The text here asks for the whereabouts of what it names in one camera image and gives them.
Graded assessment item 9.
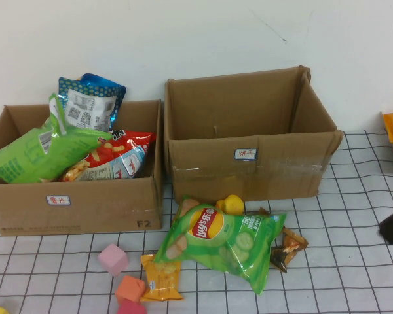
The green Lay's cucumber chip bag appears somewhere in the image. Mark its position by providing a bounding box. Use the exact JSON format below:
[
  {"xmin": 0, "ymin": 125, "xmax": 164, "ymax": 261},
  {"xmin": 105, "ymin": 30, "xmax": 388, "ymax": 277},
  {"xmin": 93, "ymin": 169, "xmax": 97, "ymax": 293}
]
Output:
[{"xmin": 154, "ymin": 195, "xmax": 288, "ymax": 296}]

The small orange snack packet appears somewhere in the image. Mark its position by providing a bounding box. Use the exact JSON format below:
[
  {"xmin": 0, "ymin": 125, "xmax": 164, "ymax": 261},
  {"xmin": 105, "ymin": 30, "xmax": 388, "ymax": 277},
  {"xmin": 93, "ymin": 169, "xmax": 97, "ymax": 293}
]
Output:
[{"xmin": 140, "ymin": 254, "xmax": 184, "ymax": 302}]

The red foam cube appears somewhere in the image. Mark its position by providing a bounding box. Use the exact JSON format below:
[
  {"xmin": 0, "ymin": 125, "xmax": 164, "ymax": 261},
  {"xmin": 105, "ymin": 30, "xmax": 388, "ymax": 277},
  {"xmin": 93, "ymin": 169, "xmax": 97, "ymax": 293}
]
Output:
[{"xmin": 117, "ymin": 299, "xmax": 148, "ymax": 314}]

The red puffed snack bag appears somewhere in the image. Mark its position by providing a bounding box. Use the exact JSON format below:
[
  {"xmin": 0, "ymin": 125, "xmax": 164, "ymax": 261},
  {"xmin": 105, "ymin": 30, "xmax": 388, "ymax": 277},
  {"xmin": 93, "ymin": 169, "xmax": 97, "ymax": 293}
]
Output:
[{"xmin": 60, "ymin": 130, "xmax": 157, "ymax": 183}]

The yellow round toy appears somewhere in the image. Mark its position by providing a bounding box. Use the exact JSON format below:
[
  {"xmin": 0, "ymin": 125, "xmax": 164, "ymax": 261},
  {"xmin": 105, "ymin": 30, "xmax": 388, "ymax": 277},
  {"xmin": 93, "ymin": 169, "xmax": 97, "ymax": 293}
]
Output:
[{"xmin": 215, "ymin": 195, "xmax": 245, "ymax": 215}]

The green chip bag with barcode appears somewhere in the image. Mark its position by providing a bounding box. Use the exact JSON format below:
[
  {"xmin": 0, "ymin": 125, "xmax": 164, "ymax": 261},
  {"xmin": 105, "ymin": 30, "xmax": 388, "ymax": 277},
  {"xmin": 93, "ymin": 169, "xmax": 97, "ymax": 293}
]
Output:
[{"xmin": 0, "ymin": 93, "xmax": 114, "ymax": 184}]

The pink foam cube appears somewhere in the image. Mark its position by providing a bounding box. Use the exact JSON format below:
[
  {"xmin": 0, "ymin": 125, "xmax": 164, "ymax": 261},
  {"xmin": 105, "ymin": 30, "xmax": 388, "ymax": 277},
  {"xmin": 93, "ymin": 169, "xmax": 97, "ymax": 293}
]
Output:
[{"xmin": 97, "ymin": 243, "xmax": 130, "ymax": 277}]

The blue dotted snack bag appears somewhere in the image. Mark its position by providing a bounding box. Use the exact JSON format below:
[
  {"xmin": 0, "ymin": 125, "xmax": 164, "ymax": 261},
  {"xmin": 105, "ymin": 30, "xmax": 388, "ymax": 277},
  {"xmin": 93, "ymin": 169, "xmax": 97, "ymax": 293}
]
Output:
[{"xmin": 58, "ymin": 73, "xmax": 128, "ymax": 132}]

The brown amber snack packet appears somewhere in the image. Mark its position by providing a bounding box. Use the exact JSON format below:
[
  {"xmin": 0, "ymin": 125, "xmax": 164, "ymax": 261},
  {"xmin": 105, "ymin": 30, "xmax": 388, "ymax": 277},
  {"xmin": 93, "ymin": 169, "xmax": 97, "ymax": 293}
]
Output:
[{"xmin": 270, "ymin": 227, "xmax": 309, "ymax": 273}]

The white black-grid tablecloth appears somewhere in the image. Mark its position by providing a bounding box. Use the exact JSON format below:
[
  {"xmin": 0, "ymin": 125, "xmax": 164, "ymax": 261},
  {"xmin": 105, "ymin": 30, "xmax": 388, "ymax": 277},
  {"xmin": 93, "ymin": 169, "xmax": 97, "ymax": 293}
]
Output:
[{"xmin": 0, "ymin": 129, "xmax": 393, "ymax": 314}]

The cardboard box marked F2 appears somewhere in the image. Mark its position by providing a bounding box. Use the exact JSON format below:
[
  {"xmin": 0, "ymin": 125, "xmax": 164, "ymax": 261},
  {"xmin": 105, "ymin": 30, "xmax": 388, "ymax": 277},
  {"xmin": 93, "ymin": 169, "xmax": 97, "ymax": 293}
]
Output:
[{"xmin": 0, "ymin": 99, "xmax": 166, "ymax": 237}]

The taped cardboard box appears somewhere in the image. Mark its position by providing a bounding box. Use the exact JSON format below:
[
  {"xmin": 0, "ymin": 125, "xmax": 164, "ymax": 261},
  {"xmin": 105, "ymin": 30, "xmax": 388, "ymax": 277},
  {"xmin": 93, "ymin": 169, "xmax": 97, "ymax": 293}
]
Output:
[{"xmin": 164, "ymin": 64, "xmax": 345, "ymax": 205}]

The orange foam cube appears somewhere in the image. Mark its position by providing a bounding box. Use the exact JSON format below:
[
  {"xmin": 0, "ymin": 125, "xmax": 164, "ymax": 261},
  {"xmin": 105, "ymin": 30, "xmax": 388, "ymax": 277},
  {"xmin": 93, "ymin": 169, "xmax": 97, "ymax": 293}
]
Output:
[{"xmin": 115, "ymin": 275, "xmax": 147, "ymax": 304}]

